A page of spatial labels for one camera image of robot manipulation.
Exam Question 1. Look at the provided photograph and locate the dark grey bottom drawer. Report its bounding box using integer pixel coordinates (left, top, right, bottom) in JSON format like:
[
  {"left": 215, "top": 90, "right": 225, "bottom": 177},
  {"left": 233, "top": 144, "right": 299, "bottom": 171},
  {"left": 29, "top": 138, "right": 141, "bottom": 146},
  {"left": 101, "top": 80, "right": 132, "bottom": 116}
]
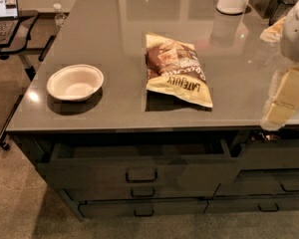
[{"left": 79, "top": 198, "right": 207, "bottom": 218}]

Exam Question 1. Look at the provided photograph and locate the dark grey middle drawer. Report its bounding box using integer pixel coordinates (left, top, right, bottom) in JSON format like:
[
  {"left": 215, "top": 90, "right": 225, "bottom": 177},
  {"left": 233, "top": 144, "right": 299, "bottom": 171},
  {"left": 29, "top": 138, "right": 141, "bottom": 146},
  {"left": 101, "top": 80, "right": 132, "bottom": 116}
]
[{"left": 65, "top": 183, "right": 219, "bottom": 201}]

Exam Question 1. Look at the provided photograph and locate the black top drawer handle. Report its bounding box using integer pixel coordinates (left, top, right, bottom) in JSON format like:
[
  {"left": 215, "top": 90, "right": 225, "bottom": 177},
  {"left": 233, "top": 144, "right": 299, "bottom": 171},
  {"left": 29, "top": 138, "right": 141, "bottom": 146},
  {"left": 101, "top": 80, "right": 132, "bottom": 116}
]
[{"left": 126, "top": 169, "right": 157, "bottom": 183}]

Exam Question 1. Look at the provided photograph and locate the yellow brown chip bag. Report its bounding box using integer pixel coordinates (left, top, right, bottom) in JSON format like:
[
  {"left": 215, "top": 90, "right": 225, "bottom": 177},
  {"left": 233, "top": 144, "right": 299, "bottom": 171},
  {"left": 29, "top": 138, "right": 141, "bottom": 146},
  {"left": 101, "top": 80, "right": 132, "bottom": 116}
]
[{"left": 146, "top": 33, "right": 213, "bottom": 109}]

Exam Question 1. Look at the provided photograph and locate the dark grey drawer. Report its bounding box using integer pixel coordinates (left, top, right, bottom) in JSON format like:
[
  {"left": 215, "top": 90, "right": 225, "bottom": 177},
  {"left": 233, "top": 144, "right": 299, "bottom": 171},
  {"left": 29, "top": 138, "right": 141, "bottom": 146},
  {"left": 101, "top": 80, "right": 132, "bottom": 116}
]
[
  {"left": 79, "top": 198, "right": 207, "bottom": 218},
  {"left": 65, "top": 183, "right": 219, "bottom": 201},
  {"left": 38, "top": 140, "right": 239, "bottom": 188}
]

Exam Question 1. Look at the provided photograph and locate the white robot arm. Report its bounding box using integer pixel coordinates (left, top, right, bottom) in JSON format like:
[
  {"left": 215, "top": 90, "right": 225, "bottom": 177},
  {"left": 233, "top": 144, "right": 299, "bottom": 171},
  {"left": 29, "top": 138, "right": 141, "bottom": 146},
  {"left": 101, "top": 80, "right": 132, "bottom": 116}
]
[{"left": 260, "top": 0, "right": 299, "bottom": 130}]

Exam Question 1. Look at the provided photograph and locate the white paper bowl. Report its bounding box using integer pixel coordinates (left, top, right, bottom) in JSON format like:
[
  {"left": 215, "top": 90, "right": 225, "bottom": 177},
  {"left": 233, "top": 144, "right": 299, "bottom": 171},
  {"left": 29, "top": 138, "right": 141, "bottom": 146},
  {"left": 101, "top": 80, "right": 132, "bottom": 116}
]
[{"left": 47, "top": 64, "right": 104, "bottom": 102}]

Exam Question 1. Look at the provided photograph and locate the black mesh utensil holder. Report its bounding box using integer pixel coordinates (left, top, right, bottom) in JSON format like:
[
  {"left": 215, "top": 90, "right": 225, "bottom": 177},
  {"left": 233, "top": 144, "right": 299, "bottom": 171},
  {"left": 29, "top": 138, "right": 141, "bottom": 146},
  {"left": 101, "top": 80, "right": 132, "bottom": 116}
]
[{"left": 269, "top": 0, "right": 298, "bottom": 26}]

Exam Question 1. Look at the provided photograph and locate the dark grey right drawer unit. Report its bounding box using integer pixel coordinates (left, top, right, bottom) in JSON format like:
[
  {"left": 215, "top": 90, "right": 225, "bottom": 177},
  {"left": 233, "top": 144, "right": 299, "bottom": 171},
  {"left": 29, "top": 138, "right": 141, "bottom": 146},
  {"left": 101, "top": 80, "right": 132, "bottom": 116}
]
[{"left": 206, "top": 128, "right": 299, "bottom": 213}]

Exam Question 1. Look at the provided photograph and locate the dark grey top drawer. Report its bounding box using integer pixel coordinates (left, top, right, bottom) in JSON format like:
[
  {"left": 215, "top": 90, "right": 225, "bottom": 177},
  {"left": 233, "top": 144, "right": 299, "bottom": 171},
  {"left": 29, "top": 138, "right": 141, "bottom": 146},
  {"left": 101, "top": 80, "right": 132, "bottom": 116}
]
[{"left": 38, "top": 140, "right": 239, "bottom": 188}]

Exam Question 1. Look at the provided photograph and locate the clear plastic water bottle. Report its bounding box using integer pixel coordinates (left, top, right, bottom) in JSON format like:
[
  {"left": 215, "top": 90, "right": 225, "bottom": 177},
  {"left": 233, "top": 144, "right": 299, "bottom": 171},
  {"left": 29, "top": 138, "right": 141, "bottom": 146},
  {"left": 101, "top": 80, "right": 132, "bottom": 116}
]
[{"left": 53, "top": 3, "right": 67, "bottom": 30}]

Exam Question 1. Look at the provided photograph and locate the black rolling laptop stand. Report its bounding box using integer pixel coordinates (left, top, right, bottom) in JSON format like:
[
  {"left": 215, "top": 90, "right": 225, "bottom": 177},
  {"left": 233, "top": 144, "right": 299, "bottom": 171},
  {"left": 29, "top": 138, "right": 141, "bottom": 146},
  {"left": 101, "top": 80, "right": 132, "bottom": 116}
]
[{"left": 0, "top": 10, "right": 56, "bottom": 150}]

